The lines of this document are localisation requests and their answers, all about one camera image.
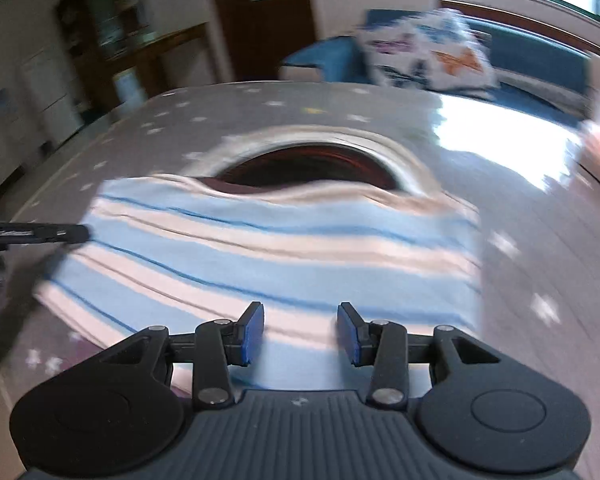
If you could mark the dark wooden side table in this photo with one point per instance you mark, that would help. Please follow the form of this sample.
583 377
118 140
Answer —
165 55

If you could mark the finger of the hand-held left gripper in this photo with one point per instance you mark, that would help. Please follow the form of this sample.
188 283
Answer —
45 234

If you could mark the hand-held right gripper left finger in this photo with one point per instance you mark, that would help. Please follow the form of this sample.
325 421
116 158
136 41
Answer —
252 331

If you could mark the grey star-print table mat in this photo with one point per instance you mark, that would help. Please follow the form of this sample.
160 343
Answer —
520 200

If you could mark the striped blue and pink towel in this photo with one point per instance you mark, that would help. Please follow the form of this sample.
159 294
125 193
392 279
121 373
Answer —
290 245

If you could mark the white cabinet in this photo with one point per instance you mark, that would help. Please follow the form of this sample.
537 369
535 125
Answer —
52 95

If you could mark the blue sofa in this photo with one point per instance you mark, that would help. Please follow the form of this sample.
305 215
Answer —
535 60

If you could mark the dark wooden shelf cabinet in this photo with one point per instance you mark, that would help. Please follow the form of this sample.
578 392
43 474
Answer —
105 20

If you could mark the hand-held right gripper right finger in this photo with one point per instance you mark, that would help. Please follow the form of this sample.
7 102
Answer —
347 333

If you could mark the dark wooden door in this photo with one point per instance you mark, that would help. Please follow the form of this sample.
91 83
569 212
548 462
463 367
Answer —
260 25

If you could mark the butterfly print pillow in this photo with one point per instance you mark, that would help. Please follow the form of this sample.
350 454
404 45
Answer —
430 55

